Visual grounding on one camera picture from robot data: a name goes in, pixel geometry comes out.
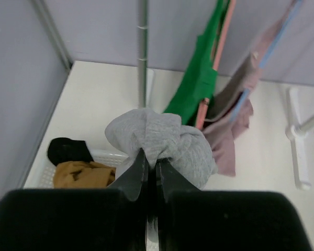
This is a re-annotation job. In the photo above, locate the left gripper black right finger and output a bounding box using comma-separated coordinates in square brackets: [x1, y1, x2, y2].
[155, 161, 311, 250]

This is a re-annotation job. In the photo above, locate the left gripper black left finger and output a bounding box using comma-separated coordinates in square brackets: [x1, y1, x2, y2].
[0, 151, 149, 250]

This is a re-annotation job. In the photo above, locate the tan brown tank top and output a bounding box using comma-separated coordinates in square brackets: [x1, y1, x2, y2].
[53, 161, 116, 189]

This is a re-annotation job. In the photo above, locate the grey tank top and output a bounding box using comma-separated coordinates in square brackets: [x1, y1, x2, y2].
[105, 108, 218, 189]

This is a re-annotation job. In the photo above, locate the black tank top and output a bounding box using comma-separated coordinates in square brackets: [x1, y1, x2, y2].
[47, 138, 94, 166]

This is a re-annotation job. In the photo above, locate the mauve pink tank top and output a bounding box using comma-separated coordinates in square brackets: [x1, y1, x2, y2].
[203, 1, 303, 177]

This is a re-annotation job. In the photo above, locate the blue hanger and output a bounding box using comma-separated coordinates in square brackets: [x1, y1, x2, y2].
[222, 1, 303, 122]

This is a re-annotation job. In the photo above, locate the green tank top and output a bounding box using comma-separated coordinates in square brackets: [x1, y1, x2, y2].
[164, 1, 230, 126]

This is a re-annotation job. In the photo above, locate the pink hanger under green top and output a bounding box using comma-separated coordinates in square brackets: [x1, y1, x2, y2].
[195, 0, 236, 130]

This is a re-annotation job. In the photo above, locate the white plastic mesh basket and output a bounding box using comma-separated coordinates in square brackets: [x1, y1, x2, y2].
[24, 150, 127, 189]

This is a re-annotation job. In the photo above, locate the white metal clothes rack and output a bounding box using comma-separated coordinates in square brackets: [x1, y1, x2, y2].
[138, 1, 314, 190]

